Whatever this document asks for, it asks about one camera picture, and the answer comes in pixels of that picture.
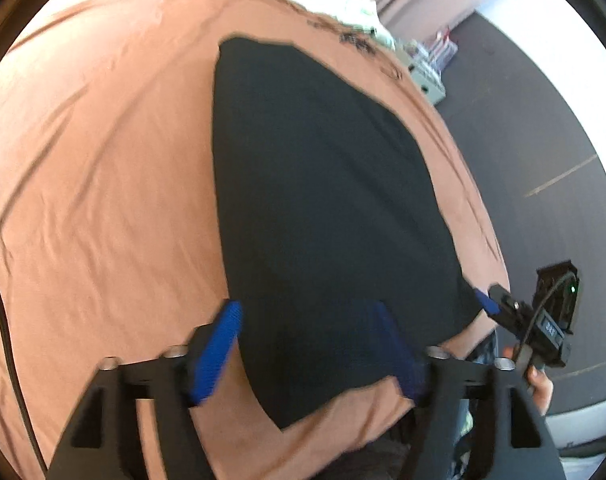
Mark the white quilt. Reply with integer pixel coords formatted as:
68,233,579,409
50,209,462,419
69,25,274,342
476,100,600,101
73,0,396,51

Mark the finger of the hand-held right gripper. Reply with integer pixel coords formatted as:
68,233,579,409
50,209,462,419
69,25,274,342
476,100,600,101
475,284,532,337

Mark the thin black cable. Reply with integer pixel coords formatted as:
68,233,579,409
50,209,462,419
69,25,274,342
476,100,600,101
305,14,404,82

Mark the orange bed sheet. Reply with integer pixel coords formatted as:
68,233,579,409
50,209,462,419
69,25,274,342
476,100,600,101
0,0,508,480

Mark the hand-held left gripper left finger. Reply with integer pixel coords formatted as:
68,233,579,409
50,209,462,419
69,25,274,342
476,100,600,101
48,301,244,480

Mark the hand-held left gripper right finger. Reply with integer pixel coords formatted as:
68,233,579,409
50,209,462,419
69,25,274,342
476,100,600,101
372,304,564,480

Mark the black garment with yellow print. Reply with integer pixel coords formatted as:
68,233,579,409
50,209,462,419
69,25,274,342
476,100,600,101
212,36,484,431

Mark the thick black cable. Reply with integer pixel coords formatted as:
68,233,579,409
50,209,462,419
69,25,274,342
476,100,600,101
0,254,47,467

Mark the person's right hand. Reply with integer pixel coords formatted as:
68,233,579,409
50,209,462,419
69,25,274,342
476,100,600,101
503,346,555,417

